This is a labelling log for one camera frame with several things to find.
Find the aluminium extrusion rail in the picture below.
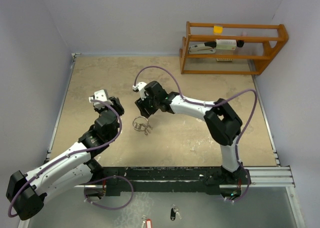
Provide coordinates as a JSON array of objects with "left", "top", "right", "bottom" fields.
[{"left": 247, "top": 150, "right": 296, "bottom": 188}]

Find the metal corner bracket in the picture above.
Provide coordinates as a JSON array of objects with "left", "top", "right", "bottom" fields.
[{"left": 71, "top": 52, "right": 81, "bottom": 62}]

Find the black tag key bunch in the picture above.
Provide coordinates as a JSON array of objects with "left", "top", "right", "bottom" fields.
[{"left": 170, "top": 204, "right": 182, "bottom": 221}]

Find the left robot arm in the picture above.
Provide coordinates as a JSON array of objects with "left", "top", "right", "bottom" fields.
[{"left": 5, "top": 95, "right": 125, "bottom": 221}]

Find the grey black stapler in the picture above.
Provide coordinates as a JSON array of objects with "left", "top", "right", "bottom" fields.
[{"left": 188, "top": 41, "right": 217, "bottom": 55}]

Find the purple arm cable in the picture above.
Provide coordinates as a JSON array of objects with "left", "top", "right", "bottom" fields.
[
  {"left": 133, "top": 65, "right": 258, "bottom": 164},
  {"left": 7, "top": 99, "right": 123, "bottom": 218}
]

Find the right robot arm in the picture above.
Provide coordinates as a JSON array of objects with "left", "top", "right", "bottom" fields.
[{"left": 132, "top": 81, "right": 243, "bottom": 184}]

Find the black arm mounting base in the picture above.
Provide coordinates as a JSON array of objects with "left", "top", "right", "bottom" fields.
[{"left": 86, "top": 159, "right": 251, "bottom": 198}]

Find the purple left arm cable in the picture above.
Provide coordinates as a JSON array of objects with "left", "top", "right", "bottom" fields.
[{"left": 7, "top": 99, "right": 123, "bottom": 218}]

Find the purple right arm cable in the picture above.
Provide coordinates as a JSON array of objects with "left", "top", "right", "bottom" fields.
[{"left": 133, "top": 65, "right": 258, "bottom": 164}]

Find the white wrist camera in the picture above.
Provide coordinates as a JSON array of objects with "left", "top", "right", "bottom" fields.
[
  {"left": 88, "top": 89, "right": 112, "bottom": 109},
  {"left": 132, "top": 82, "right": 147, "bottom": 100}
]

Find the yellow tape measure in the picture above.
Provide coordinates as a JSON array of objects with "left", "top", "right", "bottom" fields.
[{"left": 213, "top": 25, "right": 224, "bottom": 35}]

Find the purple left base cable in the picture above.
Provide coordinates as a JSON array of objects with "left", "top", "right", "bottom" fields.
[{"left": 83, "top": 172, "right": 135, "bottom": 210}]

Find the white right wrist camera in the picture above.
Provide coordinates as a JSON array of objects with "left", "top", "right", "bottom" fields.
[{"left": 132, "top": 82, "right": 147, "bottom": 100}]

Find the black red stamp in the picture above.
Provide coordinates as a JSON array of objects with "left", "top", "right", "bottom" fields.
[{"left": 236, "top": 40, "right": 245, "bottom": 48}]

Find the red tag key bunch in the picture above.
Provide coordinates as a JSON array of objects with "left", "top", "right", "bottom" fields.
[{"left": 141, "top": 215, "right": 153, "bottom": 228}]

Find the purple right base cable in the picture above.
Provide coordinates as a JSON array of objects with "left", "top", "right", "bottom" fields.
[{"left": 223, "top": 160, "right": 253, "bottom": 204}]

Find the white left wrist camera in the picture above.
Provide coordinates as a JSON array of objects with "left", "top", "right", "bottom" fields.
[{"left": 88, "top": 89, "right": 112, "bottom": 109}]

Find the wooden three-tier shelf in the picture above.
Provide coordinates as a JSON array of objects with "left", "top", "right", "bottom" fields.
[{"left": 179, "top": 21, "right": 289, "bottom": 75}]

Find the large metal keyring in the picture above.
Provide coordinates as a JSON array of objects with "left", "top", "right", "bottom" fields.
[{"left": 132, "top": 116, "right": 153, "bottom": 136}]

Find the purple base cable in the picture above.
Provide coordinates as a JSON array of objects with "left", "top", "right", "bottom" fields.
[
  {"left": 223, "top": 160, "right": 253, "bottom": 204},
  {"left": 83, "top": 172, "right": 135, "bottom": 210}
]

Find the white green staple box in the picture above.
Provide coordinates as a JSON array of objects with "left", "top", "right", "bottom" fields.
[{"left": 215, "top": 39, "right": 237, "bottom": 51}]

